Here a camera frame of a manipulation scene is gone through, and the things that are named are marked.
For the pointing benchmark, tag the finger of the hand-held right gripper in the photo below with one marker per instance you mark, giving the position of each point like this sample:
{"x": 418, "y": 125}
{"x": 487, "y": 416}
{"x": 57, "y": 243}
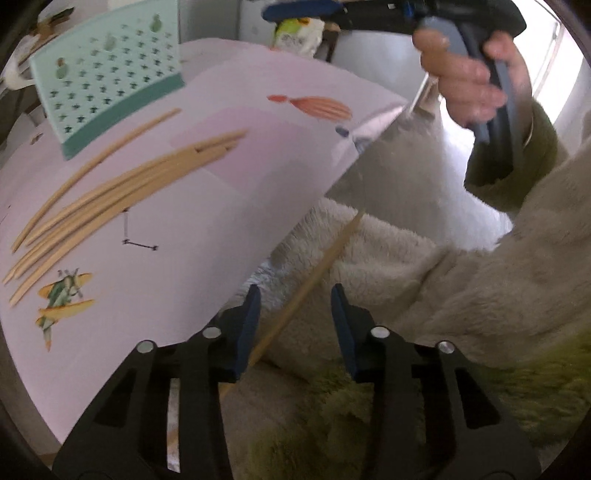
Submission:
{"x": 300, "y": 9}

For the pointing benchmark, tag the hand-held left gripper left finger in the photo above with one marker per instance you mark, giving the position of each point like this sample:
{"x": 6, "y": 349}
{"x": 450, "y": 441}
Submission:
{"x": 247, "y": 332}

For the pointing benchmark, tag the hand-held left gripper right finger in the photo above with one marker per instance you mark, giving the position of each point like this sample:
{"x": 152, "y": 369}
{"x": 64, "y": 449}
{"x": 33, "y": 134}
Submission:
{"x": 345, "y": 332}

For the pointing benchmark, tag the single wooden chopstick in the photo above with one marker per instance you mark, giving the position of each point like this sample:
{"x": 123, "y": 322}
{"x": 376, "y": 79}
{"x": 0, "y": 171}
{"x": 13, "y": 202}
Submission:
{"x": 318, "y": 272}

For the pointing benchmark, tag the bunch of wooden chopsticks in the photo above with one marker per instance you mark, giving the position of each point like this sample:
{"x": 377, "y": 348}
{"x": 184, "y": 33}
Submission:
{"x": 138, "y": 182}

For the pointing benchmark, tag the teal star-holed utensil holder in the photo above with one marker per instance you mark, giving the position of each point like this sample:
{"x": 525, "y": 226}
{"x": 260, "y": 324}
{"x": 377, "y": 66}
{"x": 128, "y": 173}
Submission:
{"x": 138, "y": 107}

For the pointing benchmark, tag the person's right forearm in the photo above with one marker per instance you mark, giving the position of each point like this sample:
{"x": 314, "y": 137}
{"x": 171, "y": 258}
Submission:
{"x": 531, "y": 175}

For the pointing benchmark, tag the person's right hand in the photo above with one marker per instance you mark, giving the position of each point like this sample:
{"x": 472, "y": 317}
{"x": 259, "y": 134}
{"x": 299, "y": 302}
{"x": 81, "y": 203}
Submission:
{"x": 461, "y": 87}

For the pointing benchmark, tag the white and green rice bag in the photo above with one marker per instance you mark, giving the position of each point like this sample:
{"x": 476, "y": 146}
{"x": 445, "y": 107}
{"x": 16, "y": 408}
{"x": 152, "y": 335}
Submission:
{"x": 295, "y": 39}

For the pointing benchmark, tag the fluffy cream robe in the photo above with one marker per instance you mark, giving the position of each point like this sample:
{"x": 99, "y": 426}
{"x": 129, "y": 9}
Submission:
{"x": 392, "y": 277}

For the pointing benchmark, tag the pink printed tablecloth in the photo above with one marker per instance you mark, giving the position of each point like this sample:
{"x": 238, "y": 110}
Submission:
{"x": 207, "y": 221}

